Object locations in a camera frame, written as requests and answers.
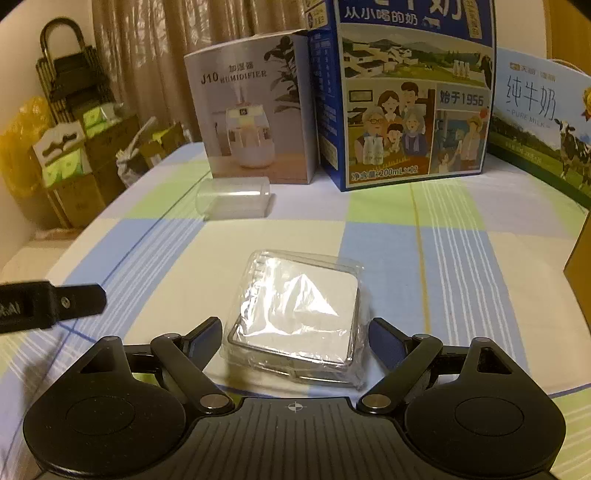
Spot wooden door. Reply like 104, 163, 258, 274
543, 0, 590, 75

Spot clear box white pads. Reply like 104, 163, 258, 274
221, 250, 369, 389

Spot brown curtain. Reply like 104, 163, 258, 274
91, 0, 304, 141

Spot cardboard boxes with tissues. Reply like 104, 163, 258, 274
33, 103, 186, 229

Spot light blue milk carton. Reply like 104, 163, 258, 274
488, 48, 590, 208

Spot open cardboard box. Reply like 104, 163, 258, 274
564, 216, 591, 329

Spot checked bed sheet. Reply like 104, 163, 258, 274
1, 145, 590, 479

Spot clear plastic cylinder case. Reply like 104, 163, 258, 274
195, 177, 271, 221

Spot dark blue milk carton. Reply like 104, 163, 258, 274
304, 0, 497, 191

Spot white humidifier box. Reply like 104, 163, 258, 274
184, 30, 318, 184

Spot white plastic bag pile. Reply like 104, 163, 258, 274
116, 116, 157, 188

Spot yellow plastic bag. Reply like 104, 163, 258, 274
1, 96, 53, 199

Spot black folding cart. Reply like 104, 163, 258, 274
35, 17, 114, 124

